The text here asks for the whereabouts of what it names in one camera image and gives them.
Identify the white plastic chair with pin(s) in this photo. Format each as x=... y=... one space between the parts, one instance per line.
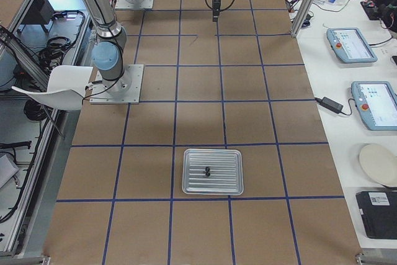
x=66 y=88

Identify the teach pendant tablet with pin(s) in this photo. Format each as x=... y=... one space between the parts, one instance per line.
x=350 y=46
x=376 y=104

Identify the near teach pendant tablet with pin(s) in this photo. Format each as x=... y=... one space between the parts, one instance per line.
x=376 y=104

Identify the aluminium frame post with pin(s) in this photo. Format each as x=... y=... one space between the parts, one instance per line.
x=305 y=1

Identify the cream round plate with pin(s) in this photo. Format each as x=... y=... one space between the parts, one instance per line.
x=379 y=164

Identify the black box with label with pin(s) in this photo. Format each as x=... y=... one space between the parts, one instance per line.
x=378 y=213

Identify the black power adapter brick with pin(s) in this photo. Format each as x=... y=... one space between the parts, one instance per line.
x=332 y=105

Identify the silver ribbed metal tray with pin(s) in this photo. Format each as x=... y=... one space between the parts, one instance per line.
x=226 y=169

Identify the far teach pendant tablet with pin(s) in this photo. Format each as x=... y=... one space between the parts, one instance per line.
x=350 y=46

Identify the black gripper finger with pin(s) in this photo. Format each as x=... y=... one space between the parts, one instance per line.
x=216 y=8

